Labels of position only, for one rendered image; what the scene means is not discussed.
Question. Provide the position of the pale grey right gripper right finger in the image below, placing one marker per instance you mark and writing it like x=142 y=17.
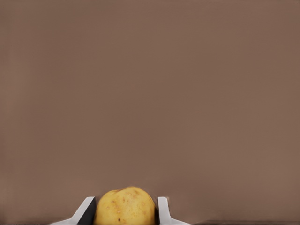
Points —
x=163 y=211

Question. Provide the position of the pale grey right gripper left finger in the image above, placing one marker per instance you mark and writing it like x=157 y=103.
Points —
x=85 y=212

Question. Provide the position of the yellow potato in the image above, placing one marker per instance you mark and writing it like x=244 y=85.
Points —
x=125 y=207

